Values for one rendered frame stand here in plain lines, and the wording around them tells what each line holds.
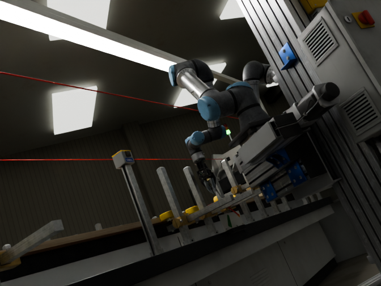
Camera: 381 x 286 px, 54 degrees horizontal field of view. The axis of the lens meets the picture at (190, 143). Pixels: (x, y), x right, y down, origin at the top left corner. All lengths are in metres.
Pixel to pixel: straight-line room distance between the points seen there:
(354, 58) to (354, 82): 0.08
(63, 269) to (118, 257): 0.30
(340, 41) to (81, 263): 1.35
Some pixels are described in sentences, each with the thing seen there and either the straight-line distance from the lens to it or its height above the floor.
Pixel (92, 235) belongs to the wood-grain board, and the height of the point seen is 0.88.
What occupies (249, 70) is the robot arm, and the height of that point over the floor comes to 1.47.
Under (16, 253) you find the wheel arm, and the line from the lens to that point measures 1.24.
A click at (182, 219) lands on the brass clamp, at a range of 1.96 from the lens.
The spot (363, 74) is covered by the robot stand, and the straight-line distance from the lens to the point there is 1.38.
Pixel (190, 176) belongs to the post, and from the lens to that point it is 2.22.
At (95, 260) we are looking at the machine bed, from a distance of 1.81.
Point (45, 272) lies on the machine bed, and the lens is 1.66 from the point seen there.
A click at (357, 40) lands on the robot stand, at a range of 1.41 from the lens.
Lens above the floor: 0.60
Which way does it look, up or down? 17 degrees up
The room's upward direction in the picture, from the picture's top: 23 degrees counter-clockwise
